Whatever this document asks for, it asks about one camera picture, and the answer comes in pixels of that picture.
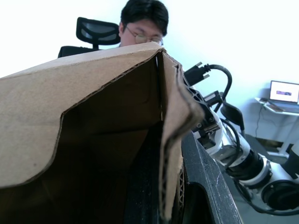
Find thin black power cord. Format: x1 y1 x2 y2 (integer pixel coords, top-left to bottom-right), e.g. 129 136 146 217
255 106 264 139

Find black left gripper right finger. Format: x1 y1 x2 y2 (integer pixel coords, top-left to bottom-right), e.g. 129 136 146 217
172 130 243 224

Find small brown cardboard box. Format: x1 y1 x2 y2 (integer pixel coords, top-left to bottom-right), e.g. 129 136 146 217
0 41 206 224

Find black mesh office chair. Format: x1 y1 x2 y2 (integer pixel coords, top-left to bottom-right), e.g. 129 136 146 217
57 16 121 59

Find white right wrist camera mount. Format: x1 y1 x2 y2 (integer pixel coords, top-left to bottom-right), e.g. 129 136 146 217
198 109 236 161

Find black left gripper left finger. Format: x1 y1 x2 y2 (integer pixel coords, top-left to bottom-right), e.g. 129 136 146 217
123 123 163 224

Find person with black hair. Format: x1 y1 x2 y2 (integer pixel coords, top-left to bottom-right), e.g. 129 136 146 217
118 0 170 49

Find white side desk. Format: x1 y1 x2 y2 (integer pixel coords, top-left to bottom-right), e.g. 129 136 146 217
254 97 299 160

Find thin-rimmed eyeglasses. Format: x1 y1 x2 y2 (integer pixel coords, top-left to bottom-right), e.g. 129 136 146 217
125 26 164 47

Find open laptop computer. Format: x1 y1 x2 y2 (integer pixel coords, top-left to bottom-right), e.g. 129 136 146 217
265 80 299 113

